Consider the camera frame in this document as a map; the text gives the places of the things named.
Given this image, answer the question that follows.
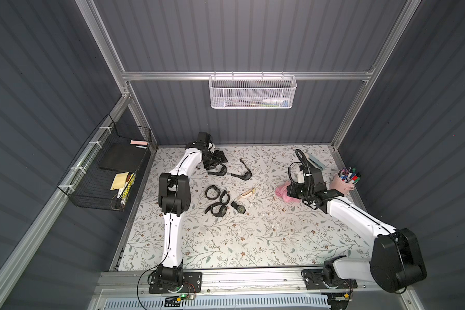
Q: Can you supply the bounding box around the black notebook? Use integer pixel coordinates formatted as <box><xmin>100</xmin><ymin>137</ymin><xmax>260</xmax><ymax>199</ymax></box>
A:
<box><xmin>98</xmin><ymin>143</ymin><xmax>147</xmax><ymax>173</ymax></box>

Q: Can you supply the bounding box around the yellow sticky note pad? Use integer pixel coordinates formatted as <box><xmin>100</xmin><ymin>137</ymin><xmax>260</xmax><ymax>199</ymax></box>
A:
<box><xmin>111</xmin><ymin>172</ymin><xmax>131</xmax><ymax>191</ymax></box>

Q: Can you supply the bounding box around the coloured markers bunch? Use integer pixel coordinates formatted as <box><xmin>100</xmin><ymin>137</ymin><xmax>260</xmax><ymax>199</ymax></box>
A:
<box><xmin>338</xmin><ymin>167</ymin><xmax>361</xmax><ymax>184</ymax></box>

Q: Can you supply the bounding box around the pink pen cup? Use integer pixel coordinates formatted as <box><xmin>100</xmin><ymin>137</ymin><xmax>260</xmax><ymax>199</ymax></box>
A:
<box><xmin>329</xmin><ymin>174</ymin><xmax>355</xmax><ymax>196</ymax></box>

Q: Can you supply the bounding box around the green dial watch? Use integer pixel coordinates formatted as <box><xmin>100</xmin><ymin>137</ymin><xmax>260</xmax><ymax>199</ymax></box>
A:
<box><xmin>231</xmin><ymin>201</ymin><xmax>246</xmax><ymax>214</ymax></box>

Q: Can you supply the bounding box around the black wire basket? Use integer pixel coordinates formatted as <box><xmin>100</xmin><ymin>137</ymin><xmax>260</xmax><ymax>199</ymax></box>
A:
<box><xmin>58</xmin><ymin>116</ymin><xmax>152</xmax><ymax>211</ymax></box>

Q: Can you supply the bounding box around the black strap wristwatch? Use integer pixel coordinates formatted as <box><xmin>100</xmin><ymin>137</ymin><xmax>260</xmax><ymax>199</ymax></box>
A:
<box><xmin>231</xmin><ymin>159</ymin><xmax>253</xmax><ymax>181</ymax></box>

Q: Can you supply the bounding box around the pink cloth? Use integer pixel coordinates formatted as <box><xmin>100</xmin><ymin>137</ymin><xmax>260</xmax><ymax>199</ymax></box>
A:
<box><xmin>275</xmin><ymin>181</ymin><xmax>300</xmax><ymax>204</ymax></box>

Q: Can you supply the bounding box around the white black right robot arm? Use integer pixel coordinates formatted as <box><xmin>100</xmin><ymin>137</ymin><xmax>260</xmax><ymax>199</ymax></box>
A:
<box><xmin>287</xmin><ymin>163</ymin><xmax>427</xmax><ymax>293</ymax></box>

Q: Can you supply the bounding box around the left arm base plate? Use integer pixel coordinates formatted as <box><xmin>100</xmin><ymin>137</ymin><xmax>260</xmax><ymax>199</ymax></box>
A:
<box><xmin>147</xmin><ymin>271</ymin><xmax>203</xmax><ymax>294</ymax></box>

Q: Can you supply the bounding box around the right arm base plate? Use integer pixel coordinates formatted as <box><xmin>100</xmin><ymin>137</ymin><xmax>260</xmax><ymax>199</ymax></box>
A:
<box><xmin>301</xmin><ymin>267</ymin><xmax>358</xmax><ymax>290</ymax></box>

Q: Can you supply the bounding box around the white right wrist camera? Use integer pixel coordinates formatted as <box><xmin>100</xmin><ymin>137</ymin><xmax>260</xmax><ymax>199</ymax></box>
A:
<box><xmin>297</xmin><ymin>171</ymin><xmax>305</xmax><ymax>184</ymax></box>

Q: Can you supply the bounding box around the white wire basket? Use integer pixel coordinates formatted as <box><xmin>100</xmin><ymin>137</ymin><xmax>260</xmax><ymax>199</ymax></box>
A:
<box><xmin>209</xmin><ymin>74</ymin><xmax>297</xmax><ymax>109</ymax></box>

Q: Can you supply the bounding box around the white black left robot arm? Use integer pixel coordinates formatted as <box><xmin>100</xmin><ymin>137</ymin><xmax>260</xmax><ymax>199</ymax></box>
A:
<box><xmin>155</xmin><ymin>132</ymin><xmax>227</xmax><ymax>291</ymax></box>

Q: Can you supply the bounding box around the beige strap watch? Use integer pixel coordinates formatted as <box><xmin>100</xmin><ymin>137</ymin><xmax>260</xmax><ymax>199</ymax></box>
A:
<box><xmin>240</xmin><ymin>188</ymin><xmax>257</xmax><ymax>199</ymax></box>

